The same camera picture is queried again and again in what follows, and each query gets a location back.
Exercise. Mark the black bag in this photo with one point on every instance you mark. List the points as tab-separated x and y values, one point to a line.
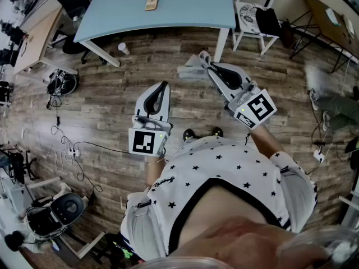
267	21

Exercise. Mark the person's right forearm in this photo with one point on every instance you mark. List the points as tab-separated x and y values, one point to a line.
263	141

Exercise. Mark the wooden desk with black legs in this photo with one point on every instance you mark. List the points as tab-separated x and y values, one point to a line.
317	13

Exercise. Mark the person's white star print shirt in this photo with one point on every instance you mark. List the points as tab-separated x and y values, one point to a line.
224	161

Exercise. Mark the beige calculator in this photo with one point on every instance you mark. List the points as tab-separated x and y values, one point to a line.
151	3

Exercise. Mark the white paper cup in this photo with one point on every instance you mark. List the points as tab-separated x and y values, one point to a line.
124	48

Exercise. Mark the white power strip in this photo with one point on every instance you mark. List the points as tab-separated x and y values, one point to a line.
319	155
75	151

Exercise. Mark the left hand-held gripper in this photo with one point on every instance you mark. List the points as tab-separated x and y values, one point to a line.
143	141

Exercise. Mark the person's left forearm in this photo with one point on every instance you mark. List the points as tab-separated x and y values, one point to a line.
154	174

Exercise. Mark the person's bare neck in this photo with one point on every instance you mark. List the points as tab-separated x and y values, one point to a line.
238	220

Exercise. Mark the person's right black shoe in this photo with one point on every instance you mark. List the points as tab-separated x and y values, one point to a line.
218	132

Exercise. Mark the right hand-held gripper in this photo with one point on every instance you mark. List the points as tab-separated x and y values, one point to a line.
258	108

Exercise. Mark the person's left black shoe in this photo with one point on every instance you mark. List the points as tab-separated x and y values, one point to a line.
189	134

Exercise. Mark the light wooden desk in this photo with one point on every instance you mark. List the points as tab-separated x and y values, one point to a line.
36	41

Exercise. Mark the white table leg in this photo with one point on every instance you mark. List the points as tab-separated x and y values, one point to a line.
103	55
221	45

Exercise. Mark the grey cloth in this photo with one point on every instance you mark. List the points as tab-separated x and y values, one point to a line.
193	69

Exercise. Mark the person's black shoe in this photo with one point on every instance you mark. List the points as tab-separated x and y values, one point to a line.
189	134
218	132

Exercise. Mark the patterned chair cushion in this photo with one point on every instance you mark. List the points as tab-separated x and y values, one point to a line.
246	15

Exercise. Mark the dark brown bag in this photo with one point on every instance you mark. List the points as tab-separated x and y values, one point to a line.
287	35

